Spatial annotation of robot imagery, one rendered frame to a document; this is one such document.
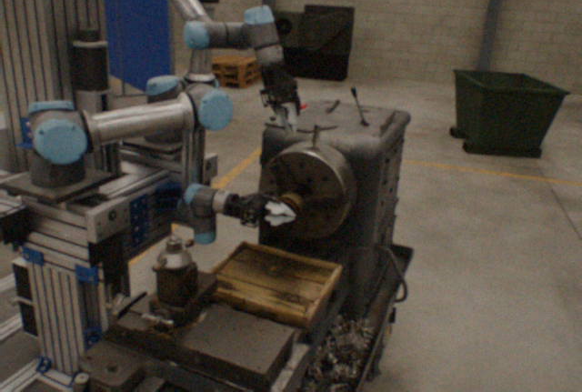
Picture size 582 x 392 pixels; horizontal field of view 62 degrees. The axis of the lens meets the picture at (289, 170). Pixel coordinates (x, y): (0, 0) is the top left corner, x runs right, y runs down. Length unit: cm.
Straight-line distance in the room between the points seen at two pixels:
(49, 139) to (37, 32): 47
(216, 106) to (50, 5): 60
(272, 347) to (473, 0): 1063
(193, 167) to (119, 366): 69
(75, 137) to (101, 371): 56
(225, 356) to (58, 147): 66
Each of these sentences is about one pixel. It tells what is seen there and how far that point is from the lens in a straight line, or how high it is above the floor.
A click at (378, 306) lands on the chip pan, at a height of 54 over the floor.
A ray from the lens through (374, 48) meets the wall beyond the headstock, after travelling 1153.
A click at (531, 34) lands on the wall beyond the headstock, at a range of 1158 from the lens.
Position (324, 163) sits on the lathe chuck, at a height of 121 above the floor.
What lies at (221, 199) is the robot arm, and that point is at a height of 110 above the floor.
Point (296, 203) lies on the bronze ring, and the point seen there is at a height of 111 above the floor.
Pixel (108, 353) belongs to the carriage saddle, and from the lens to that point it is 128.
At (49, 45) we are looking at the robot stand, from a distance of 170.
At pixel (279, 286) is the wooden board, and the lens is 150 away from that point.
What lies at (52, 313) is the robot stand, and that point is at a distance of 216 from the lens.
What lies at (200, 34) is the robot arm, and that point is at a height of 159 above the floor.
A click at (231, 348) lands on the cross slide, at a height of 97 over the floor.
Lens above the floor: 171
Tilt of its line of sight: 20 degrees down
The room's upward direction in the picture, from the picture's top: 3 degrees clockwise
